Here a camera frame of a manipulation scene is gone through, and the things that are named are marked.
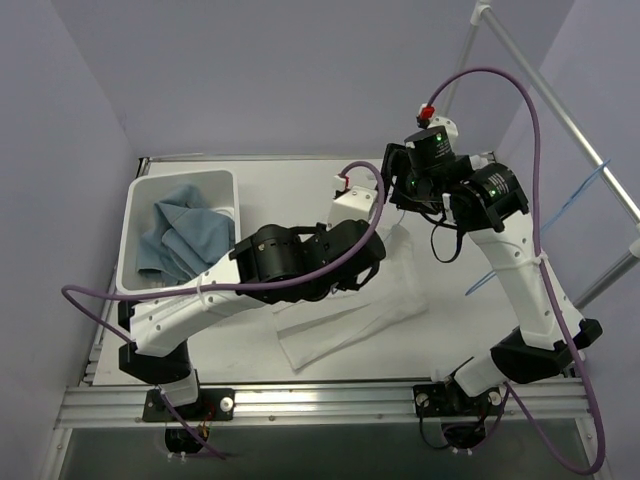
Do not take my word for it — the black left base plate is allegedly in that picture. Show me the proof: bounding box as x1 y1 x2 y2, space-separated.
142 388 236 423

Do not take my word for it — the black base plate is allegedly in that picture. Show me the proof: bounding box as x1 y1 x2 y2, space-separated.
142 388 236 423
412 382 466 418

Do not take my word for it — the aluminium mounting rail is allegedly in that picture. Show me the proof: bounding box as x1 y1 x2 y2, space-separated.
54 378 591 429

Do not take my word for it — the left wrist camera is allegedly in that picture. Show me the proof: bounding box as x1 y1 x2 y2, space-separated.
326 174 378 230

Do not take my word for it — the blue wire shirt hanger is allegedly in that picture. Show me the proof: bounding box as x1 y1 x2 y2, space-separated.
388 210 407 235

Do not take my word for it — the metal clothes rack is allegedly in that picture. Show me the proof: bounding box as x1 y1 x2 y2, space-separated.
454 1 639 308

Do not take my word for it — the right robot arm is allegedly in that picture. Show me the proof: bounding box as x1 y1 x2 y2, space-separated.
381 126 603 413

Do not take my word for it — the light blue denim skirt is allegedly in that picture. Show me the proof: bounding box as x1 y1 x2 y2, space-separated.
136 184 235 287

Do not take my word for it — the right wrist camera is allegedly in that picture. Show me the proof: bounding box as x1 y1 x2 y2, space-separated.
416 103 459 147

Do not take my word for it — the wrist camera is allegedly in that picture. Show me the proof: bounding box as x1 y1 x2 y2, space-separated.
416 103 459 147
326 174 378 230

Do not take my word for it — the white shirt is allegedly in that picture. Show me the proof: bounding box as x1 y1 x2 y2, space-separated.
272 224 429 372

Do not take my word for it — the blue wire skirt hanger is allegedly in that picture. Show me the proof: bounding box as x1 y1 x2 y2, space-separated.
465 159 611 296

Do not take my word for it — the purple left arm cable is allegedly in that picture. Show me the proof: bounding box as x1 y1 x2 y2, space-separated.
60 162 387 346

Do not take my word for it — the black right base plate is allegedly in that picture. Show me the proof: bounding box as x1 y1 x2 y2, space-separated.
412 382 466 418

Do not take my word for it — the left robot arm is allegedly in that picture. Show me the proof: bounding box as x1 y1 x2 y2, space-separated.
118 219 386 419

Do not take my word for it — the white plastic bin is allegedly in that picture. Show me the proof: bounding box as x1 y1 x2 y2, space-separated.
116 169 240 294

